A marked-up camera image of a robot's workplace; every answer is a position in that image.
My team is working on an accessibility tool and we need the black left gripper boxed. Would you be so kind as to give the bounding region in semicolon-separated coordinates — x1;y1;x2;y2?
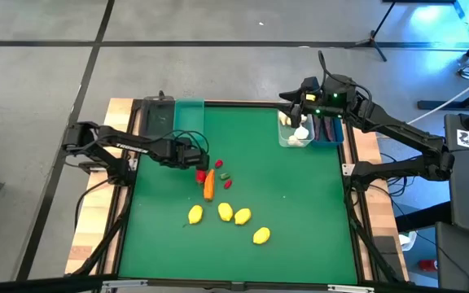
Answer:
176;146;212;173

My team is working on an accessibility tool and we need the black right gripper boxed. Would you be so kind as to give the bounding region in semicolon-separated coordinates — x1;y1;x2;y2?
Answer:
278;90;333;124

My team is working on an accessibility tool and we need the orange carrot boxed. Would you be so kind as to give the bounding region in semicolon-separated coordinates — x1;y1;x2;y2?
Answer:
203;168;217;203

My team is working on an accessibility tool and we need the yellow lemon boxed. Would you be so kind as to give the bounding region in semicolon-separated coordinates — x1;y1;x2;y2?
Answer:
252;226;272;246
217;202;235;223
187;204;204;225
234;208;252;226

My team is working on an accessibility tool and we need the clear plastic bin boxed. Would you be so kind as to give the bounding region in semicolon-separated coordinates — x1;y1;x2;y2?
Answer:
277;108;316;149

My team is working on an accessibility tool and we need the blue plastic bin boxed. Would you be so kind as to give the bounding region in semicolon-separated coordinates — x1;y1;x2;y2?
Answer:
310;116;345;147

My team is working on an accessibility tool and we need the teal plastic bin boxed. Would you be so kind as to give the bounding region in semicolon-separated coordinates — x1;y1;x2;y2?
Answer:
173;98;206;142

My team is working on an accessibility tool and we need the green table mat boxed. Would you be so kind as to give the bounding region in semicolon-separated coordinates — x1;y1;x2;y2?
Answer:
117;104;360;286

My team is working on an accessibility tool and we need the dark grey plastic bin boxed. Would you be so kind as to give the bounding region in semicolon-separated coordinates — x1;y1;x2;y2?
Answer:
141;96;178;140

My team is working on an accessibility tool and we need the black clamp knob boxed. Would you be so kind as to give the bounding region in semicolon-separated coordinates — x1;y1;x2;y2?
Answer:
152;90;175;102

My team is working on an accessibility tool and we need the black tripod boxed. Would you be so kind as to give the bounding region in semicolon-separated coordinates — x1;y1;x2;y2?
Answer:
343;0;398;63

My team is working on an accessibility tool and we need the black stand leg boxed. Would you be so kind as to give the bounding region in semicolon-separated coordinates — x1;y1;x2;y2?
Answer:
416;79;469;112

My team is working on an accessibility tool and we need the white cup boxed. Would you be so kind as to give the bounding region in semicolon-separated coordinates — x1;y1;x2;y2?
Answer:
398;230;418;252

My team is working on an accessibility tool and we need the small red object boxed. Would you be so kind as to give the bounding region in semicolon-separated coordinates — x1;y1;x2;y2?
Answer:
418;259;439;273

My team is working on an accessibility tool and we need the black cabinet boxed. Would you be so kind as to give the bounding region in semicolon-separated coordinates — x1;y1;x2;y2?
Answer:
435;221;469;293

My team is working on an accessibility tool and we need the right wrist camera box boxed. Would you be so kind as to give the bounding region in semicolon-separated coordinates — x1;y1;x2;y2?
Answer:
299;75;321;94

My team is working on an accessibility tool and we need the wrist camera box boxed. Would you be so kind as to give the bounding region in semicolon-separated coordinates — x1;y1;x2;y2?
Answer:
173;137;197;151
299;75;321;94

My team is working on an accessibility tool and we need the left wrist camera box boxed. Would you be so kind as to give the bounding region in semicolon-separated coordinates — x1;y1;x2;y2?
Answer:
173;137;197;151

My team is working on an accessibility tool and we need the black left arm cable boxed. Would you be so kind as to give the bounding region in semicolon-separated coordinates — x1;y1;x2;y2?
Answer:
152;129;211;158

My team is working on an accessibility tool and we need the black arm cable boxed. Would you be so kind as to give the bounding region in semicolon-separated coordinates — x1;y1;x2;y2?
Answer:
152;129;211;158
318;50;374;107

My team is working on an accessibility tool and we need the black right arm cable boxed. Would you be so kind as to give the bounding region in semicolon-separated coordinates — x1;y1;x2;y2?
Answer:
318;50;374;107

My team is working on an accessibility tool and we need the black table frame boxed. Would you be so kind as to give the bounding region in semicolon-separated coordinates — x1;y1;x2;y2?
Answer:
65;96;413;293

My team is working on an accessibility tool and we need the black power cable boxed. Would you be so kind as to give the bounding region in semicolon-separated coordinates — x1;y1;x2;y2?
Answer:
73;177;113;233

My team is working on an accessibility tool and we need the black floor cable bundle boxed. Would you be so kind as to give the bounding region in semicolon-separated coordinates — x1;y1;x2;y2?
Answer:
376;152;419;200

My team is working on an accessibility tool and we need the white floor cable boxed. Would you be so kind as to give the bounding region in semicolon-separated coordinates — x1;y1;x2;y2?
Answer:
406;67;469;125

